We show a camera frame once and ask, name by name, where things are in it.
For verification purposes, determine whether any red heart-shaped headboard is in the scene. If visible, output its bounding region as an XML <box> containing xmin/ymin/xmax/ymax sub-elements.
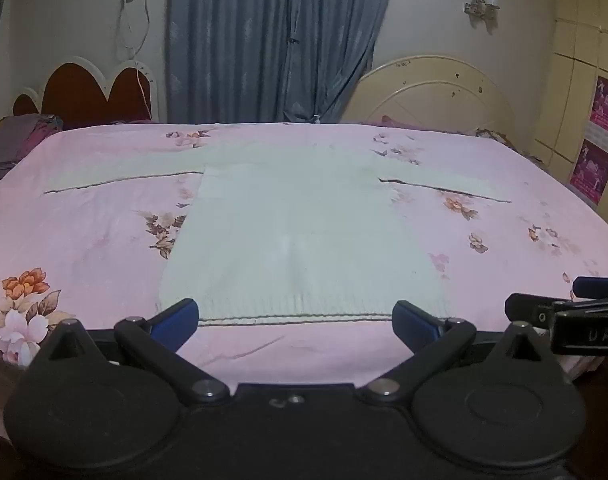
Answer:
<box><xmin>11</xmin><ymin>55</ymin><xmax>167</xmax><ymax>128</ymax></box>

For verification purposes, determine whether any purple pillow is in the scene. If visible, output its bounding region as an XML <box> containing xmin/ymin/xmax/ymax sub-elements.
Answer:
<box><xmin>0</xmin><ymin>114</ymin><xmax>65</xmax><ymax>191</ymax></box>

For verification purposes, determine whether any patterned pillow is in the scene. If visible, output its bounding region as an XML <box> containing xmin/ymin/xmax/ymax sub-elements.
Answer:
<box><xmin>476</xmin><ymin>129</ymin><xmax>547</xmax><ymax>166</ymax></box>

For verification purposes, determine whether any pink floral bed sheet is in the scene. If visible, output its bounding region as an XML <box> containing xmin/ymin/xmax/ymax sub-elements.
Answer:
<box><xmin>0</xmin><ymin>120</ymin><xmax>608</xmax><ymax>461</ymax></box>

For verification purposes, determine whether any twin wall lamp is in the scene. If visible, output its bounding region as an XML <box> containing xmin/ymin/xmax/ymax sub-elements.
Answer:
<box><xmin>464</xmin><ymin>0</ymin><xmax>500</xmax><ymax>20</ymax></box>

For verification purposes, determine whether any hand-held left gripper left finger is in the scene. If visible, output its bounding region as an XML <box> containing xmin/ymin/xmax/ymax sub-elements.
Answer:
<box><xmin>31</xmin><ymin>298</ymin><xmax>232</xmax><ymax>406</ymax></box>

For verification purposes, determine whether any cream wardrobe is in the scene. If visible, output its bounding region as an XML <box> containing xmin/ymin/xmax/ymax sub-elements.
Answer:
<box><xmin>534</xmin><ymin>0</ymin><xmax>608</xmax><ymax>241</ymax></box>

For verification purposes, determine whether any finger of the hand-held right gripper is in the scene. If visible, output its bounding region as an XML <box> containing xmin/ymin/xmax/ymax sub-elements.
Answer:
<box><xmin>572</xmin><ymin>276</ymin><xmax>608</xmax><ymax>299</ymax></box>
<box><xmin>504</xmin><ymin>293</ymin><xmax>557</xmax><ymax>324</ymax></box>

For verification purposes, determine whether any purple blanket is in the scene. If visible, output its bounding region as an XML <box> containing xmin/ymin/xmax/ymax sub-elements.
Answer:
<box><xmin>379</xmin><ymin>115</ymin><xmax>478</xmax><ymax>135</ymax></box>

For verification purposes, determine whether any wide blue curtain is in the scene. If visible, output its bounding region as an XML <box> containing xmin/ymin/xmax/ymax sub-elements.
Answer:
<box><xmin>165</xmin><ymin>0</ymin><xmax>399</xmax><ymax>125</ymax></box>

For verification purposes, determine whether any pale green knit sweater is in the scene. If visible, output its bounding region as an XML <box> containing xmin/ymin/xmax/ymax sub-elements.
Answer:
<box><xmin>43</xmin><ymin>122</ymin><xmax>513</xmax><ymax>326</ymax></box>

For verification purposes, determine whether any cream round headboard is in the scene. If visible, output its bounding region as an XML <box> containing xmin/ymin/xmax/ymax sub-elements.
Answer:
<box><xmin>341</xmin><ymin>55</ymin><xmax>517</xmax><ymax>136</ymax></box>

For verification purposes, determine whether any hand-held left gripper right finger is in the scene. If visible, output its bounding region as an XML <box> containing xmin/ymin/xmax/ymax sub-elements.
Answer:
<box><xmin>359</xmin><ymin>300</ymin><xmax>559</xmax><ymax>406</ymax></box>

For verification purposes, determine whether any pink wall poster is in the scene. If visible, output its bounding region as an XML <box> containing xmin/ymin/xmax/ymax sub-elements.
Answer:
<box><xmin>568</xmin><ymin>138</ymin><xmax>608</xmax><ymax>206</ymax></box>
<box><xmin>588</xmin><ymin>76</ymin><xmax>608</xmax><ymax>138</ymax></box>

